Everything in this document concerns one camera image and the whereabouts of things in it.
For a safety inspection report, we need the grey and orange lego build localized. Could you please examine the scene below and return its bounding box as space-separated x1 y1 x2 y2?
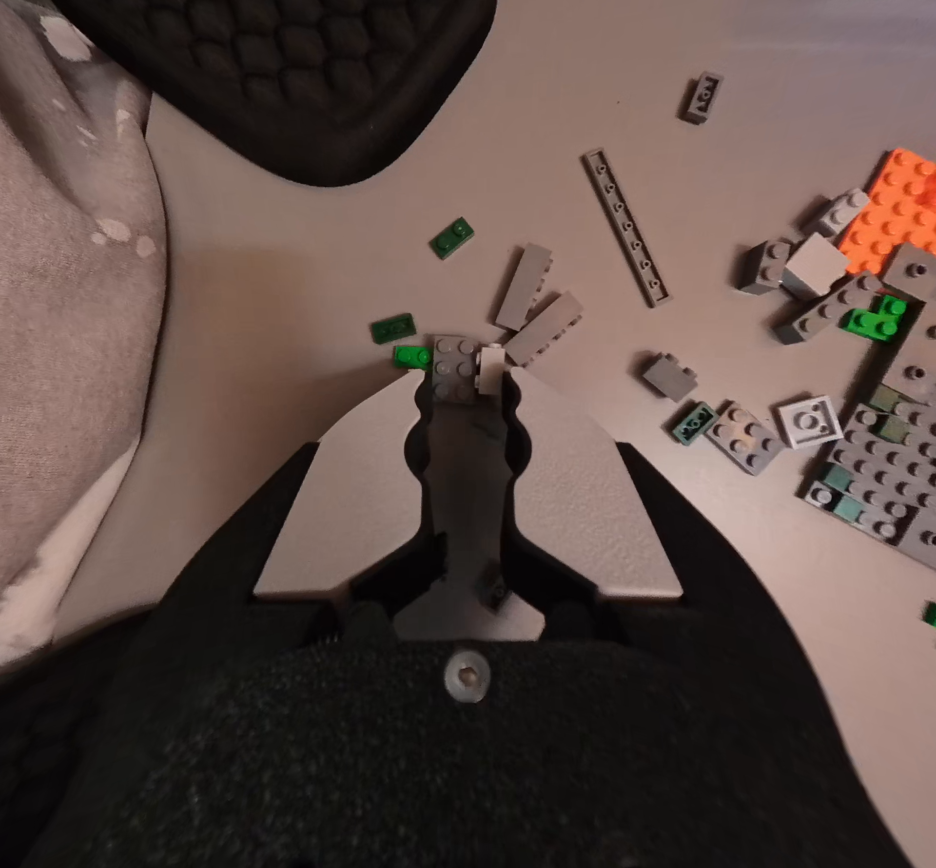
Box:
803 148 936 569

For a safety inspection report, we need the dark grey six-stud lego plate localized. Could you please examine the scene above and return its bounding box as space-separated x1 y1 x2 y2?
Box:
703 404 787 478

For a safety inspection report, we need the light grey square lego tile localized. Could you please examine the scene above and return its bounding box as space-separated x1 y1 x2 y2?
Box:
775 395 845 450

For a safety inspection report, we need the grey lego slope brick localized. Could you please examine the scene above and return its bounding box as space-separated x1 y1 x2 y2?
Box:
642 351 699 403

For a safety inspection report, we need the light grey smooth lego piece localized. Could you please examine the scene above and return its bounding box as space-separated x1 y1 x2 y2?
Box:
782 232 853 299

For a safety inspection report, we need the dark grey four-stud lego plate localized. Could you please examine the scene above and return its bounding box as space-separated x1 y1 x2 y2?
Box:
775 272 882 346

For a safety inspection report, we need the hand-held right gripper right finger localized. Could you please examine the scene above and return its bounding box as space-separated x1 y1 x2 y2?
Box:
501 367 685 602

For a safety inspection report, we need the dark grey studded lego brick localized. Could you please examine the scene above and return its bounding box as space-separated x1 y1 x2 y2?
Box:
431 334 484 408

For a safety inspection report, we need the grey long lego brick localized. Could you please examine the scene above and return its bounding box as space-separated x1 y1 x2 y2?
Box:
495 243 554 333
503 290 586 366

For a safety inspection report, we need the dark grey small lego brick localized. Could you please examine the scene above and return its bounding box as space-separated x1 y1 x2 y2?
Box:
737 239 794 295

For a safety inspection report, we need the small dark grey lego plate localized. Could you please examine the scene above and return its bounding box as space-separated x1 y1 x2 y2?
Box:
683 71 725 125

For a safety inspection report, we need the light grey small lego brick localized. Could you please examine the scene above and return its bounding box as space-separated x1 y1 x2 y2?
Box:
808 188 871 236

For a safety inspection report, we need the black office chair seat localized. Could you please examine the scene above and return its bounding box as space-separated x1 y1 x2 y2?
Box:
22 0 500 188

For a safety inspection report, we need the dark green lego plate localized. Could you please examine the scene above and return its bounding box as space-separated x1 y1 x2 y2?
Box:
429 217 476 261
673 402 719 446
370 312 418 346

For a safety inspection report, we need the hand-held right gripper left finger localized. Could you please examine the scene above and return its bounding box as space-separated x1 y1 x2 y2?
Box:
252 369 434 602

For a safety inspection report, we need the long dark grey lego plate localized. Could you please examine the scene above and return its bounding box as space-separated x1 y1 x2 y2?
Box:
581 148 674 309

